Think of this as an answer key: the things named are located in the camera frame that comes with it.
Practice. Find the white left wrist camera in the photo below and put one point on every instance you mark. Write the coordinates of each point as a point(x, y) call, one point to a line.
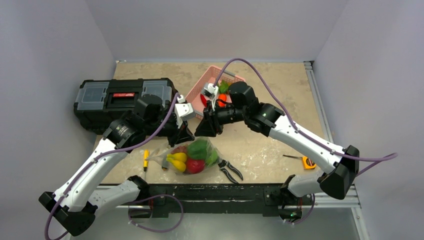
point(184, 111)

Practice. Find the clear dotted zip top bag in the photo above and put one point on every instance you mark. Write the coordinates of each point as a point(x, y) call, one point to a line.
point(165, 149)

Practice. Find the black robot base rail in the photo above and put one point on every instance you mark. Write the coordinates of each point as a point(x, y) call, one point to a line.
point(266, 199)

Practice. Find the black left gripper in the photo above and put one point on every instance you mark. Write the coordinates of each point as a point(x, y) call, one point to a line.
point(179, 135)

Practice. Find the red chili pepper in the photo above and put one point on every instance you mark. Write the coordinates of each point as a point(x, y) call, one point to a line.
point(204, 100)

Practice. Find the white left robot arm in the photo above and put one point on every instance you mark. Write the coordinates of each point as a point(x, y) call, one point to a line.
point(76, 204)

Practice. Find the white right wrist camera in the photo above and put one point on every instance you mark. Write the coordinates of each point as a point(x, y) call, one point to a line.
point(211, 91)

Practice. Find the yellow banana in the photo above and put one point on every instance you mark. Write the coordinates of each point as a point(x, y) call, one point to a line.
point(179, 156)

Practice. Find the black handled pliers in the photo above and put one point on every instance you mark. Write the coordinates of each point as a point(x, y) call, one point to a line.
point(227, 168)

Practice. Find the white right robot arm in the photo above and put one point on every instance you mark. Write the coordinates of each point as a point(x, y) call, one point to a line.
point(337, 168)

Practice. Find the red apple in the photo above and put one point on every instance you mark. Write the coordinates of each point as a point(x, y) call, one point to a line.
point(194, 166)

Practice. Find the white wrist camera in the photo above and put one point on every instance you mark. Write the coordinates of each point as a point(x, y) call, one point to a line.
point(184, 111)
point(211, 91)

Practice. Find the green bell pepper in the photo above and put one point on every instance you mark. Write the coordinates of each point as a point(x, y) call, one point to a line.
point(198, 150)

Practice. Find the orange carrot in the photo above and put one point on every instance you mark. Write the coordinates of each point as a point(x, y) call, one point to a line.
point(222, 100)

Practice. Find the black plastic toolbox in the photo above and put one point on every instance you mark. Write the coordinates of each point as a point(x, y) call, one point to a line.
point(99, 102)

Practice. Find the green handled screwdriver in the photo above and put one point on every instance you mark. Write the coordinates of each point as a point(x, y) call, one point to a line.
point(164, 164)

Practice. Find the yellow handled screwdriver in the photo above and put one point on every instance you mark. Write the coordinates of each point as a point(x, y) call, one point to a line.
point(146, 154)

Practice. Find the purple grape bunch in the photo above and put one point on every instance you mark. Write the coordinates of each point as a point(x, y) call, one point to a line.
point(180, 149)

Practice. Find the pink perforated plastic basket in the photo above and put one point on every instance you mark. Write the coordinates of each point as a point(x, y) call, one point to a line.
point(208, 77)

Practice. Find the green striped watermelon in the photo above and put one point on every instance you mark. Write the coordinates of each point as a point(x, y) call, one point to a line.
point(211, 158)

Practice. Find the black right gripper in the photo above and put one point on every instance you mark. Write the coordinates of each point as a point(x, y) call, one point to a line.
point(212, 122)

